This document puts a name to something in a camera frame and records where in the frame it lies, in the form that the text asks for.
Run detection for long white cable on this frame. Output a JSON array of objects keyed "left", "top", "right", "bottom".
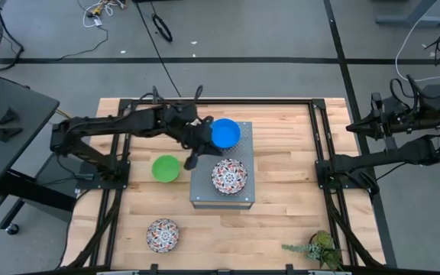
[{"left": 394, "top": 0, "right": 440, "bottom": 83}]

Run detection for black triangular bracket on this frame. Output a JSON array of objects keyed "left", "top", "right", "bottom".
[
  {"left": 0, "top": 128, "right": 24, "bottom": 143},
  {"left": 0, "top": 106, "right": 21, "bottom": 125}
]

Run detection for coiled black cable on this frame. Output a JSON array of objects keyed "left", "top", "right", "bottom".
[{"left": 151, "top": 13, "right": 174, "bottom": 44}]

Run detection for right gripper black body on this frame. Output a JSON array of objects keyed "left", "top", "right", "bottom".
[{"left": 370, "top": 91, "right": 403, "bottom": 152}]

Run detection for small potted green plant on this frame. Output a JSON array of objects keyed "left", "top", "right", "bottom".
[{"left": 280, "top": 229, "right": 345, "bottom": 272}]

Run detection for grey perforated metal shelf riser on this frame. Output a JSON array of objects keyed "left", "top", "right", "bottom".
[{"left": 189, "top": 120, "right": 256, "bottom": 210}]

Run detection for grey desk foot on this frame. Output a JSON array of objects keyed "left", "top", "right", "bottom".
[{"left": 375, "top": 0, "right": 440, "bottom": 28}]

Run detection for large floral ceramic bowl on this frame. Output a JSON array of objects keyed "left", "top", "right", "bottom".
[{"left": 211, "top": 158, "right": 248, "bottom": 196}]

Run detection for green plastic bowl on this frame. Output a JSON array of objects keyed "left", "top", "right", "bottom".
[{"left": 150, "top": 154, "right": 182, "bottom": 183}]

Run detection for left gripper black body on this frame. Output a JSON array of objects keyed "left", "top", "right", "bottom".
[{"left": 162, "top": 102, "right": 202, "bottom": 172}]

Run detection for white power strip cables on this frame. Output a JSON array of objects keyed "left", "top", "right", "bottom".
[{"left": 81, "top": 0, "right": 126, "bottom": 29}]

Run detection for blue plastic bowl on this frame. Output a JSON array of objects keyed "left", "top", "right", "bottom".
[{"left": 209, "top": 118, "right": 242, "bottom": 150}]

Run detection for black aluminium table frame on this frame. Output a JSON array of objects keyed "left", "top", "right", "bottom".
[{"left": 61, "top": 97, "right": 399, "bottom": 275}]

